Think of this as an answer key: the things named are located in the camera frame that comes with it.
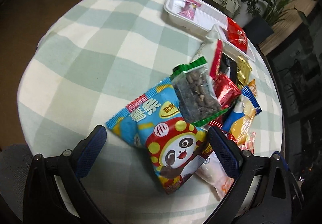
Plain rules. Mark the tall plant dark pot right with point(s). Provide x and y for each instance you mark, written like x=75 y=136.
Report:
x=272 y=12

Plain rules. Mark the plant in white pot right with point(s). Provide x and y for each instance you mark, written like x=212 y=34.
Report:
x=252 y=8

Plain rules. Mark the white red long pouch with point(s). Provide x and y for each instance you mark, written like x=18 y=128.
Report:
x=211 y=49

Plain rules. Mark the green white checkered tablecloth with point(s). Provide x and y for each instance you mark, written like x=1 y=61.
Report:
x=92 y=62

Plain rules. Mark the glass sliding door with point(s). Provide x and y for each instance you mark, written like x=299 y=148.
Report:
x=296 y=67

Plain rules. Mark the gold snack bar wrapper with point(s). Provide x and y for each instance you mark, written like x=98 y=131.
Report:
x=243 y=71

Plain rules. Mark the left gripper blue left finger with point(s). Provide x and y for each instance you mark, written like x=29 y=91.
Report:
x=88 y=150

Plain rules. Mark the small orange snack packet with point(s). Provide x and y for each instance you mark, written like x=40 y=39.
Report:
x=252 y=87

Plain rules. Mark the blue panda snack bag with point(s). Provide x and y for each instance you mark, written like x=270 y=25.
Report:
x=154 y=122

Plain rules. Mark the large red Mylikes bag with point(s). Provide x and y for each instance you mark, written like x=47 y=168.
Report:
x=236 y=35

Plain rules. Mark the beige curtain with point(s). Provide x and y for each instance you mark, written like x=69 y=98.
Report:
x=286 y=27

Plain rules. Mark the clear sunflower seed bag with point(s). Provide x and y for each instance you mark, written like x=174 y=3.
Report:
x=198 y=103

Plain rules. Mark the blue yellow snack bag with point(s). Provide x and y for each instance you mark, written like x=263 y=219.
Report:
x=239 y=120

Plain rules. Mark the white plastic tray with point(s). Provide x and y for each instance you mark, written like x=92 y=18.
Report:
x=206 y=17

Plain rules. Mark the dark red heart snack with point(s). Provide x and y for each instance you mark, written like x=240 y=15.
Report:
x=226 y=91

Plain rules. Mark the pink cartoon snack packet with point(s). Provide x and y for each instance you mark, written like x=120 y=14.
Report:
x=189 y=9

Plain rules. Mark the black snack packet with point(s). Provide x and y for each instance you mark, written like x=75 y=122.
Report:
x=228 y=67

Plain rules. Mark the white strawberry snack packet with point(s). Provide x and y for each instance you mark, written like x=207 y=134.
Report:
x=249 y=142

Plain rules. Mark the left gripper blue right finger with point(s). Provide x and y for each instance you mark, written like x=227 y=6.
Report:
x=227 y=152

